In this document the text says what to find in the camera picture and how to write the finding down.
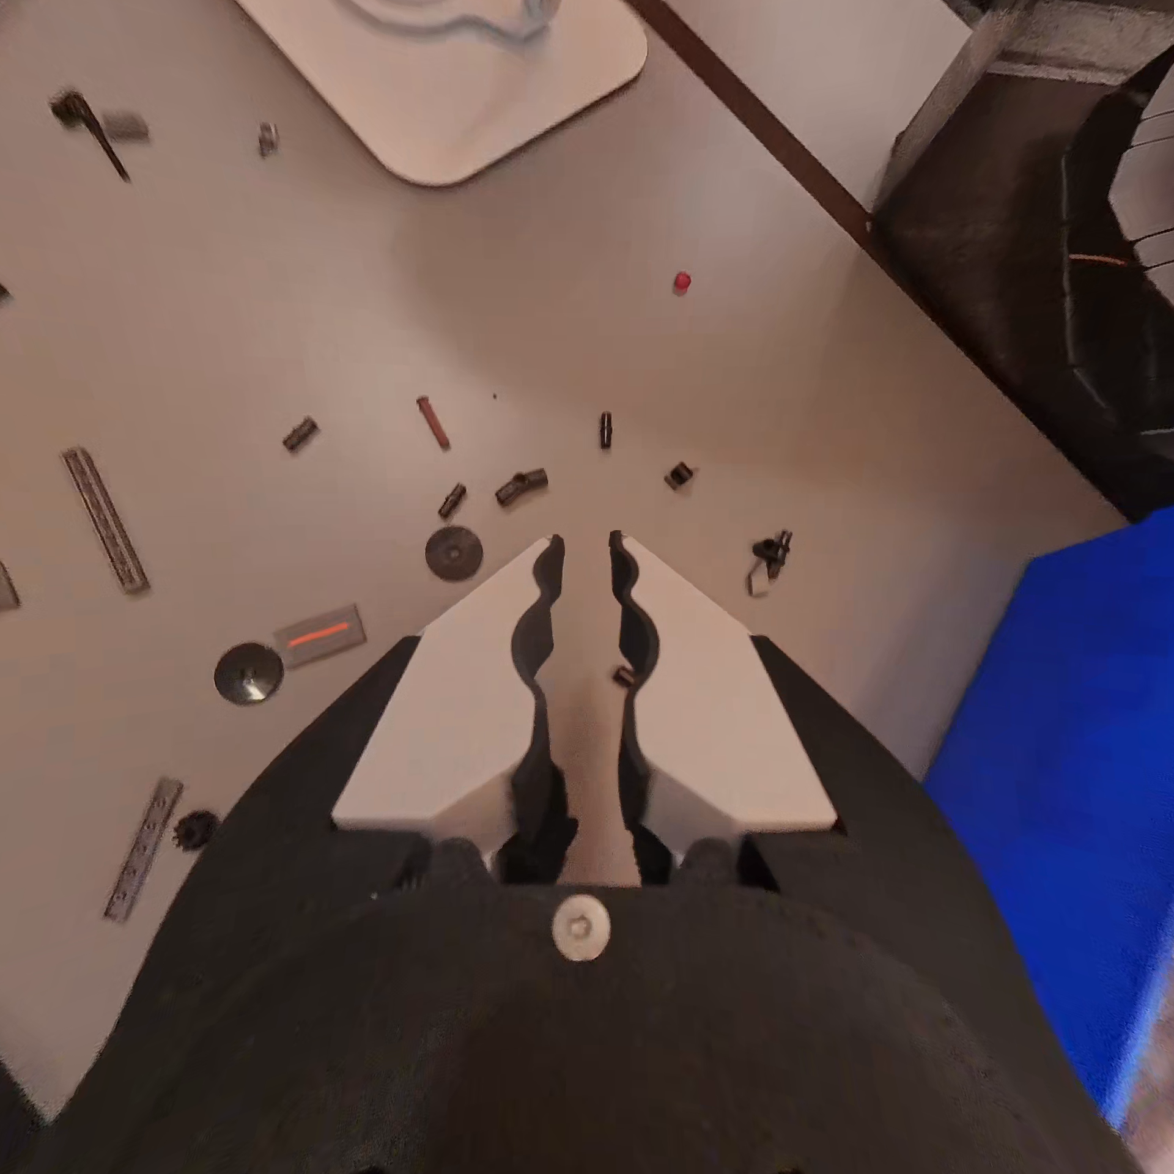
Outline lego set box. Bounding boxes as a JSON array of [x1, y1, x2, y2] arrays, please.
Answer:
[[870, 0, 1174, 525]]

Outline white book stand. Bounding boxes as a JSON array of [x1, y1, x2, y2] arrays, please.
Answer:
[[238, 0, 648, 188]]

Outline grey orange striped lego tile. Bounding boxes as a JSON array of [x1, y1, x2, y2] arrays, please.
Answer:
[[273, 601, 369, 672]]

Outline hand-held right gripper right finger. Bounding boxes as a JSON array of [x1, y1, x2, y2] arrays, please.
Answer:
[[607, 530, 838, 883]]

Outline long grey lego plate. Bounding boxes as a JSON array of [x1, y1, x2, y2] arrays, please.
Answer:
[[61, 446, 149, 594], [101, 776, 184, 922]]

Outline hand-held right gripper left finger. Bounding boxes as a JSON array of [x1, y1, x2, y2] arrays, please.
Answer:
[[333, 534, 579, 885]]

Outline black round lego dish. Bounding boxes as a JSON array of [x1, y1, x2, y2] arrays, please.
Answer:
[[424, 525, 483, 582], [212, 642, 284, 705]]

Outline blue storage bin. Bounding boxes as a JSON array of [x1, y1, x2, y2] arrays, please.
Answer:
[[921, 508, 1174, 1129]]

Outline scattered black lego pins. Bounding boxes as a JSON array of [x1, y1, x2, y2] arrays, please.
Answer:
[[281, 411, 795, 690]]

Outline black lego axle piece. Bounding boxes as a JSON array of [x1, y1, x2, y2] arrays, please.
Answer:
[[49, 90, 130, 182]]

